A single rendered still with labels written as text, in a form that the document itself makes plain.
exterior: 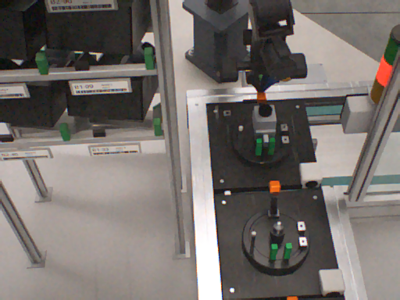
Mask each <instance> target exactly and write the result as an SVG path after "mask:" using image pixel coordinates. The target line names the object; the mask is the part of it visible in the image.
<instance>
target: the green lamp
mask: <svg viewBox="0 0 400 300"><path fill-rule="evenodd" d="M399 46H400V45H399V44H398V43H395V41H394V40H392V39H391V34H390V35H389V38H388V41H387V44H386V46H385V50H384V54H383V58H384V61H385V62H386V63H387V64H388V65H390V66H392V65H393V64H394V60H395V57H396V55H397V53H398V49H399Z"/></svg>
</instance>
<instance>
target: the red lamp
mask: <svg viewBox="0 0 400 300"><path fill-rule="evenodd" d="M390 72H391V66H390V65H388V64H387V63H386V62H385V61H384V58H383V56H382V60H381V62H380V65H379V67H378V71H377V75H376V77H377V80H378V82H379V83H381V85H383V86H385V84H386V83H387V81H388V76H389V73H390Z"/></svg>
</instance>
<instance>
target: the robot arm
mask: <svg viewBox="0 0 400 300"><path fill-rule="evenodd" d="M204 3H205V4H206V5H207V6H209V7H210V8H211V9H214V10H215V11H216V12H217V13H219V14H220V15H222V14H223V13H225V12H226V11H227V10H229V9H231V7H233V6H235V5H236V4H238V0H205V1H204ZM248 14H249V19H250V23H251V25H252V29H243V45H250V53H249V55H250V61H244V62H238V59H237V56H228V57H221V58H220V59H219V65H220V81H222V82H223V83H226V82H237V81H238V76H239V73H245V75H246V84H251V85H252V86H253V87H254V88H255V90H256V91H257V92H258V93H263V92H264V91H266V90H267V89H268V88H270V87H271V86H273V84H278V83H279V82H280V80H284V79H286V78H289V77H290V78H291V79H302V78H306V77H307V74H308V68H307V65H306V61H305V55H304V54H302V53H292V54H291V50H290V48H289V47H288V43H287V42H286V37H287V36H291V35H294V26H293V25H295V20H294V13H293V8H292V5H291V1H290V0H249V4H248ZM280 21H286V24H287V25H286V24H285V25H282V26H281V25H280V24H279V22H280ZM259 75H262V79H261V82H260V79H259Z"/></svg>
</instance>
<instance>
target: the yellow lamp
mask: <svg viewBox="0 0 400 300"><path fill-rule="evenodd" d="M383 91H384V86H383V85H381V83H379V82H378V80H377V77H375V80H374V82H373V86H372V89H371V92H370V97H371V98H372V101H374V102H375V104H379V101H380V98H381V95H382V93H383Z"/></svg>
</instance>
